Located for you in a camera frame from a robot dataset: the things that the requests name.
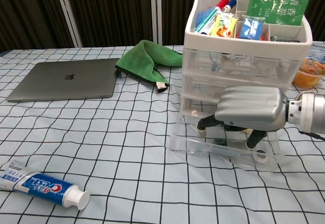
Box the blue plastic packet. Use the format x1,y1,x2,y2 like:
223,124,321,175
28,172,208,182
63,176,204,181
196,6,217,29

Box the blue white toothpaste tube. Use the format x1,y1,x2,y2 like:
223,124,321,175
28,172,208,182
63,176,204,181
0,161,91,211

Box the red capped marker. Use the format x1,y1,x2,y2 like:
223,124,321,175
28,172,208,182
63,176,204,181
215,0,230,11

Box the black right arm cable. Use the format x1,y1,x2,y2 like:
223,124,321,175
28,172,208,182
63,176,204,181
299,130,325,141

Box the yellow cartoon snack packet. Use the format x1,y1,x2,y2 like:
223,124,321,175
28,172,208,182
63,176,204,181
210,13,239,39

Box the grey closed laptop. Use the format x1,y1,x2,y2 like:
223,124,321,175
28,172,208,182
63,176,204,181
7,57,121,104

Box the clear drawer with handle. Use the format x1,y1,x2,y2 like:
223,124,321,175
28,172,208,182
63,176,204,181
168,114,281,173

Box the green microfiber cloth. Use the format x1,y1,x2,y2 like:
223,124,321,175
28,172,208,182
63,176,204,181
115,39,184,93

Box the green whiteboard marker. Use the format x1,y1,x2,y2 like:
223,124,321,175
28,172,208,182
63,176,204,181
193,6,223,35

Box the clear drawer with small items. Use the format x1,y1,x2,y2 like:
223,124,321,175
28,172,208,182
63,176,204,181
182,47,301,79

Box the blue capped marker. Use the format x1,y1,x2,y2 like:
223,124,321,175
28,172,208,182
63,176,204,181
225,0,238,13

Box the black folding screen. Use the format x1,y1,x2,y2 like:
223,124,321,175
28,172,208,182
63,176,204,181
0,0,325,52

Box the orange jelly cup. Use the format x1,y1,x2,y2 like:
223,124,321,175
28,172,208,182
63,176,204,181
292,58,325,87

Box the blue snack packet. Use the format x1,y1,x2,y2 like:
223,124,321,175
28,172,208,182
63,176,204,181
239,15,266,40

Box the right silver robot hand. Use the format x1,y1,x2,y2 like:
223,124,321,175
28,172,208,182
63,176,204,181
197,84,290,151

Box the green sachet packets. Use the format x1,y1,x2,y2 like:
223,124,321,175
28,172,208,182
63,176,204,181
246,0,314,27

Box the small white tape roll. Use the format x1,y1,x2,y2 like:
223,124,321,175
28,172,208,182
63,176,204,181
253,150,268,163

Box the clear drawer with dice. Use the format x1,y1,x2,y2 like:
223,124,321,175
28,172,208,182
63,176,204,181
182,72,290,101

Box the blue checkered tablecloth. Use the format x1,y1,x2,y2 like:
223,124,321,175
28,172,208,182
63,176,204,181
0,41,325,224

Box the white desk organizer with items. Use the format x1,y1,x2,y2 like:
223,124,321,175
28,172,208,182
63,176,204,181
178,0,314,118

